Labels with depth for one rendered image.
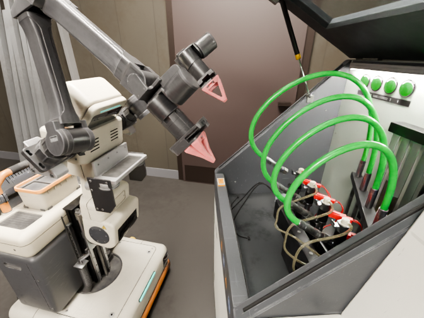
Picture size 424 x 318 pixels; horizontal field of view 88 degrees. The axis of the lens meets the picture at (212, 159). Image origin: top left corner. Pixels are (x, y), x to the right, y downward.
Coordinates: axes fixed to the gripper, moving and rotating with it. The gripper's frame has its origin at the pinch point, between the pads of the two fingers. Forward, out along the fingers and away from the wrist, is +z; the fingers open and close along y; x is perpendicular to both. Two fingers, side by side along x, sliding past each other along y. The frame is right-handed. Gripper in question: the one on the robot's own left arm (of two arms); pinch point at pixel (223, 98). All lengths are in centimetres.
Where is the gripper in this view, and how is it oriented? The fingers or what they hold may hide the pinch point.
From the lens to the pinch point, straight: 76.6
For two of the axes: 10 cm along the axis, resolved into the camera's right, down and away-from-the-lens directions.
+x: -7.4, 6.4, 2.2
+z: 6.6, 7.5, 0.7
